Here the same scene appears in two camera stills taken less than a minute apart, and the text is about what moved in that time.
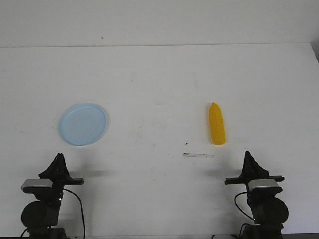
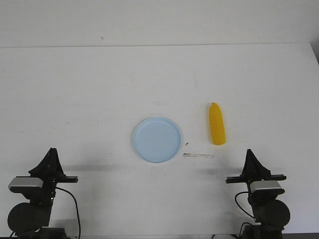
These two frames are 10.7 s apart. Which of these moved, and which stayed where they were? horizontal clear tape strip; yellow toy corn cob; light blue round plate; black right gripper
Moved: light blue round plate
Stayed: black right gripper; horizontal clear tape strip; yellow toy corn cob
